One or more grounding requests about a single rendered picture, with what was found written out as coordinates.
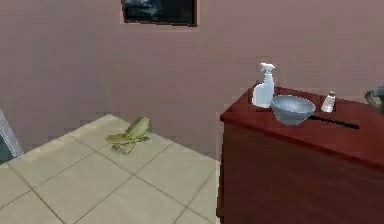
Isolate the white spray bottle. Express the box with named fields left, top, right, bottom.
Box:
left=251, top=62, right=276, bottom=109

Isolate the dark framed wall picture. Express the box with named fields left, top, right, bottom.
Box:
left=120, top=0, right=198, bottom=28

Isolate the blue-grey bowl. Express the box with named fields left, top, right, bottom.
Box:
left=270, top=94, right=317, bottom=127

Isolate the grey slanted panel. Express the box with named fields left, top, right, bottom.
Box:
left=0, top=109, right=25, bottom=164

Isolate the red-brown wooden counter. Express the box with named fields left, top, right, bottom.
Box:
left=215, top=85, right=384, bottom=224

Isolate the clear salt shaker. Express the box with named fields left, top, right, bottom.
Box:
left=320, top=91, right=337, bottom=114

